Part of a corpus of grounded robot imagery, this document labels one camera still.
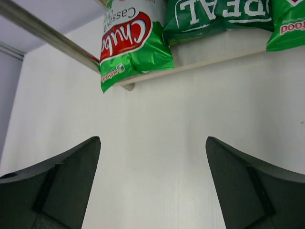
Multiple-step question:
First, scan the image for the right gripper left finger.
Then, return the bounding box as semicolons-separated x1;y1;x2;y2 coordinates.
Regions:
0;136;101;229

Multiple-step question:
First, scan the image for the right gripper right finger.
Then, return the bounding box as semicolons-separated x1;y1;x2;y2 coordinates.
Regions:
205;136;305;229

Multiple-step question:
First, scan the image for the green Chuba bag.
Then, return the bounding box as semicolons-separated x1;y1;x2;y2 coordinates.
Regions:
100;0;174;92
266;0;305;52

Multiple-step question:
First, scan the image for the dark green Real chips bag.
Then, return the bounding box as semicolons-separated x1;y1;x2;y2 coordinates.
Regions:
163;0;274;45

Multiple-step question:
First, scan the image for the white two-tier shelf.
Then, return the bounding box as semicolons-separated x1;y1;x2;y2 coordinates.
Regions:
0;0;305;92

